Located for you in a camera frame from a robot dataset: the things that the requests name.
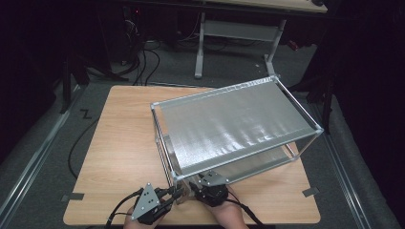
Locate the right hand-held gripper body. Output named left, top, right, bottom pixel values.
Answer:
left=194, top=170, right=229, bottom=207

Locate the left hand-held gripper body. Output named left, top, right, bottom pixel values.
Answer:
left=131, top=182, right=175, bottom=225

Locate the grey two-tier metal shelf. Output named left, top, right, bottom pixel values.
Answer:
left=150, top=74, right=325, bottom=204

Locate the person's left hand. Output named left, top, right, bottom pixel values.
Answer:
left=123, top=208, right=166, bottom=229

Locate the person's right hand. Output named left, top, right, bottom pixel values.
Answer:
left=203, top=187, right=249, bottom=229

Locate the grey tape piece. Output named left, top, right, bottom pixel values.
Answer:
left=302, top=187, right=320, bottom=198
left=60, top=192, right=84, bottom=202

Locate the black metal stand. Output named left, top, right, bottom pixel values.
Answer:
left=288, top=73, right=335, bottom=135
left=60, top=55, right=128, bottom=115

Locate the white-legged wooden desk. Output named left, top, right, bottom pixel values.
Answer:
left=194, top=0, right=329, bottom=80

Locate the left hand-held gripper black cable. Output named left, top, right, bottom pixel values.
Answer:
left=104, top=188, right=144, bottom=229

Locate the hand-held gripper black cable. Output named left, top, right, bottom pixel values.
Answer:
left=104, top=188, right=144, bottom=229
left=227, top=198, right=266, bottom=229

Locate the right hand-held gripper black cable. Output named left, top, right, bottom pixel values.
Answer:
left=227, top=198, right=266, bottom=229

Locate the black floor cable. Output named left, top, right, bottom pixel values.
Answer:
left=67, top=117, right=99, bottom=179

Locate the metal floor rail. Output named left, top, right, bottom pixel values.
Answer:
left=309, top=103, right=372, bottom=229
left=0, top=85, right=80, bottom=220

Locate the bundle of black cables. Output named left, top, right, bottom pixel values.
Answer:
left=122, top=6, right=161, bottom=87

